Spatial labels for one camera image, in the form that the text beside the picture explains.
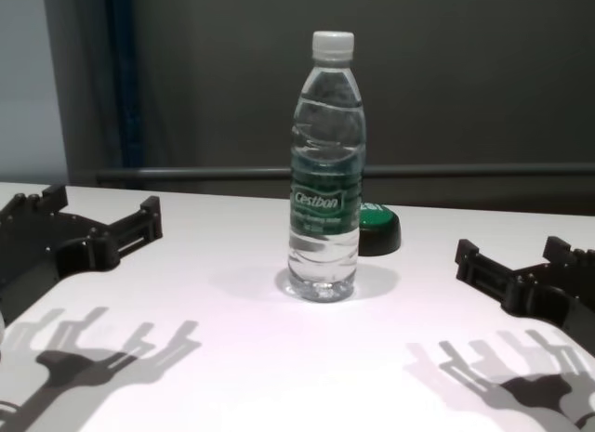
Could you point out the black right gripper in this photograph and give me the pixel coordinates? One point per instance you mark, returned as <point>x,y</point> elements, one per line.
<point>558,297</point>

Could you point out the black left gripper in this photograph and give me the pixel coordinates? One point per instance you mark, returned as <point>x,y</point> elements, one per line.
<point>32,246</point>

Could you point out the dark blue vertical post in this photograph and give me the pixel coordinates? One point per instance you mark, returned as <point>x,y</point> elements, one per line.
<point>125,79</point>

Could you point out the clear water bottle green label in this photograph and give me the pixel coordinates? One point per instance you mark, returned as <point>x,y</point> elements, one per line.
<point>323,218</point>

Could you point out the thin grey horizontal rail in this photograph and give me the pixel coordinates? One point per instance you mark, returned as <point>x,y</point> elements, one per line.
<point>209,174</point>

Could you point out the green YES button black base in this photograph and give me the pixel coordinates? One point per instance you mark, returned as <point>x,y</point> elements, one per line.
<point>379,230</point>

